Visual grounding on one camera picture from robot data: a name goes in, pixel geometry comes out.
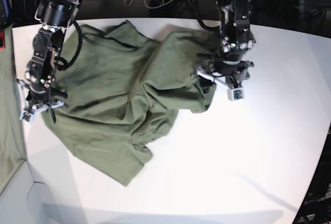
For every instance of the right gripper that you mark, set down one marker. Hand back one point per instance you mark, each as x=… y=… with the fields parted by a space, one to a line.
x=40 y=95

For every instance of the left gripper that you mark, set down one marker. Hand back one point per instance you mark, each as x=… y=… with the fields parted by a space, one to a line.
x=217 y=67

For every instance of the green t-shirt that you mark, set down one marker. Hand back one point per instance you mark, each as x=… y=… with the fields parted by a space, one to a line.
x=124 y=91

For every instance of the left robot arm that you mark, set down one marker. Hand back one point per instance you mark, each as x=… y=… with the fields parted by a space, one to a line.
x=234 y=39

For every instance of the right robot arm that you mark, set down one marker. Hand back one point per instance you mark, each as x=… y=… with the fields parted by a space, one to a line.
x=55 y=17

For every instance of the green cloth at left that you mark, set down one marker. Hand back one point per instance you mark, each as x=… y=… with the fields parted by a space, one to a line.
x=13 y=152

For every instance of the red device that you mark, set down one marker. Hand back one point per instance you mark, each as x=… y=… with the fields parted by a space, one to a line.
x=2 y=40

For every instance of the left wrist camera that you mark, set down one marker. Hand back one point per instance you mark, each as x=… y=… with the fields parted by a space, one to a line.
x=235 y=94

